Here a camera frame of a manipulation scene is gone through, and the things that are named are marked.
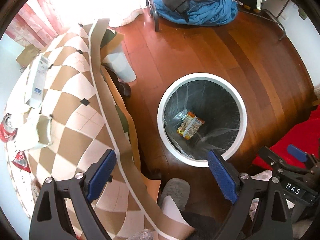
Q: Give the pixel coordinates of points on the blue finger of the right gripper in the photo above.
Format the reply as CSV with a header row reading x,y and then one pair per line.
x,y
297,153

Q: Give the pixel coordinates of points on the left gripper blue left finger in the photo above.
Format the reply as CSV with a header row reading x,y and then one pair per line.
x,y
98,174

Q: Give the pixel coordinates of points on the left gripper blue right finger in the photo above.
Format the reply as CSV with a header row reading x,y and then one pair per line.
x,y
225,175

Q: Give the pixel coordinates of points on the orange noodle packet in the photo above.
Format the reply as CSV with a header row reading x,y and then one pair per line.
x,y
190,125

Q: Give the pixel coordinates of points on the grey tall carton box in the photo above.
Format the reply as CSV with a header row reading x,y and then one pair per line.
x,y
35,82

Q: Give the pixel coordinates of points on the red cola can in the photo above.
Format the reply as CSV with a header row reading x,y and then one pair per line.
x,y
7,132

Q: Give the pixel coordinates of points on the white round trash bin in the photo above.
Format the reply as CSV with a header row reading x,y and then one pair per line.
x,y
200,112

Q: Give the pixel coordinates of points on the red floor mat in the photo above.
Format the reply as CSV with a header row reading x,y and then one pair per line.
x,y
304,136

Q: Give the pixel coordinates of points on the checkered brown white tablecloth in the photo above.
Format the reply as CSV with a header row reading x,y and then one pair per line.
x,y
88,118

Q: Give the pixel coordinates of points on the grey slipper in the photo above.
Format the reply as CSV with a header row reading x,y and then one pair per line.
x,y
179,190

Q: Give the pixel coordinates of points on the bread slice piece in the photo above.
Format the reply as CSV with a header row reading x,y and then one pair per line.
x,y
44,128

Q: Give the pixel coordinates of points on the red crumpled wrapper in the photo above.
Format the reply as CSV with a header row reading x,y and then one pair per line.
x,y
21,162

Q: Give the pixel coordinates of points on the brown paper bag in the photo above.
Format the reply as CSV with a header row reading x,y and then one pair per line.
x,y
29,53

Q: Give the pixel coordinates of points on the pink floral curtain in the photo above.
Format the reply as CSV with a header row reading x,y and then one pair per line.
x,y
36,24

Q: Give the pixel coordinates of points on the blue jacket pile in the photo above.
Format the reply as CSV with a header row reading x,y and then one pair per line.
x,y
205,13

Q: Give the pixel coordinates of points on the black clothes rack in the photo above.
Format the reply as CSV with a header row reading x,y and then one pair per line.
x,y
154,14

